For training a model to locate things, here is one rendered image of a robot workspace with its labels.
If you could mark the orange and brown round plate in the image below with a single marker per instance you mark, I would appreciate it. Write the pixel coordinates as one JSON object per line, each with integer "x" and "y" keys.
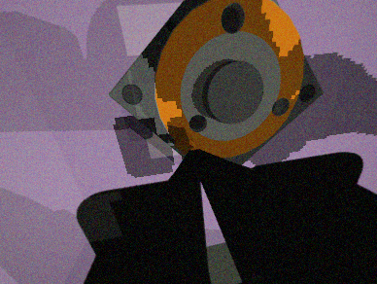
{"x": 198, "y": 44}

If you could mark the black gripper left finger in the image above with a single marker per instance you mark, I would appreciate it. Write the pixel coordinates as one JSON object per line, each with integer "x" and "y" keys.
{"x": 142, "y": 210}

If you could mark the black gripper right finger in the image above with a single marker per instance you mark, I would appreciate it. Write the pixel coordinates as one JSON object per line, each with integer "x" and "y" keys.
{"x": 241, "y": 196}

